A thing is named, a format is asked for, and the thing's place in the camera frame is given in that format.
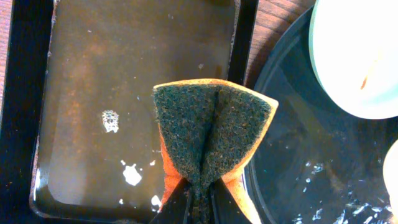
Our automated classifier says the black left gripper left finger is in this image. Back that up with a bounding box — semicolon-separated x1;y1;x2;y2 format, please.
150;178;192;224

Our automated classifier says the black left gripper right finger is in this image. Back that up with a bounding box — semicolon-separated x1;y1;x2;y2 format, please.
211;179;251;224

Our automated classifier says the orange green scrub sponge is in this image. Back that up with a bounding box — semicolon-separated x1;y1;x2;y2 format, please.
153;78;279;223

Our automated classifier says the green plate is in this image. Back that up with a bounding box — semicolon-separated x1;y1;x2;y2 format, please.
382;141;398;217

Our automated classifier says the green plate stained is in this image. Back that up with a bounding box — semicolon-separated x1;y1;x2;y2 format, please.
308;0;397;119

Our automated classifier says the round black tray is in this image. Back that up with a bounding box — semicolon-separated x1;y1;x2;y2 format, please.
244;11;397;223

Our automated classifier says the rectangular black water tray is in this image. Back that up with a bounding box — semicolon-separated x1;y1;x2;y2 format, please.
1;1;258;223

